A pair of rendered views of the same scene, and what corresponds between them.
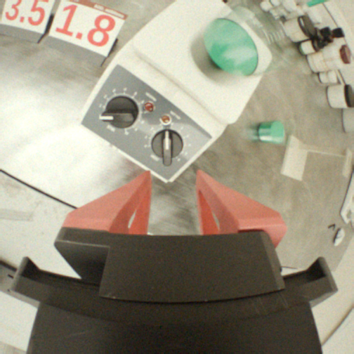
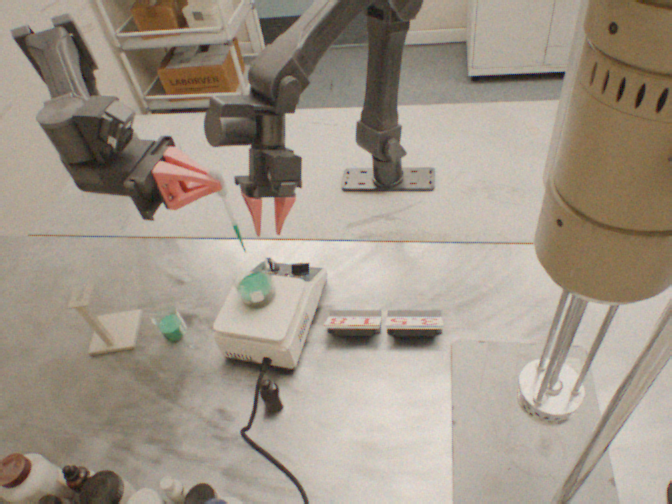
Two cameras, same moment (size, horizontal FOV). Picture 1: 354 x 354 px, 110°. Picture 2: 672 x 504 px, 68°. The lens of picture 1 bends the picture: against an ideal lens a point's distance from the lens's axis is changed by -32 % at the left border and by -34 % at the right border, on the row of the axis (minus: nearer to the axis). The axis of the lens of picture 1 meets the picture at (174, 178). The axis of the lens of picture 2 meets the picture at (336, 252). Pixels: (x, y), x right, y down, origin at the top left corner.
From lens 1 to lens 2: 0.78 m
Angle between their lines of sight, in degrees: 40
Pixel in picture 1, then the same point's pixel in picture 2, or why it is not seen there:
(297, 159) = (114, 330)
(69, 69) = (350, 302)
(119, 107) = (302, 271)
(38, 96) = (364, 282)
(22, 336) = not seen: hidden behind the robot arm
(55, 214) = (331, 232)
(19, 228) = (356, 216)
